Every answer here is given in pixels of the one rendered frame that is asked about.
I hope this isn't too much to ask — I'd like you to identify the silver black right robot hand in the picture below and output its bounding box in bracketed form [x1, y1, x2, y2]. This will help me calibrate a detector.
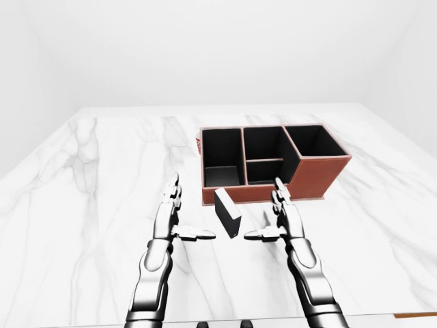
[243, 178, 306, 242]

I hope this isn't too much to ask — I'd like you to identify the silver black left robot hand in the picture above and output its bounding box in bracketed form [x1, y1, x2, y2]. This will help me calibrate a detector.
[150, 172, 217, 243]

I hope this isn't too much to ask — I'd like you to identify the red-brown desk caddy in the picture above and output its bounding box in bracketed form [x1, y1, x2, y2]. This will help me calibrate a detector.
[199, 123, 353, 207]

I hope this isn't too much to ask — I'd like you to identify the black book with white pages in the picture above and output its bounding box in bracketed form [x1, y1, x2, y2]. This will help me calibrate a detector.
[214, 187, 243, 239]

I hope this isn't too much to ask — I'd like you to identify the orange-brown strip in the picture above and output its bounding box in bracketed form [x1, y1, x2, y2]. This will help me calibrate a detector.
[393, 311, 437, 319]

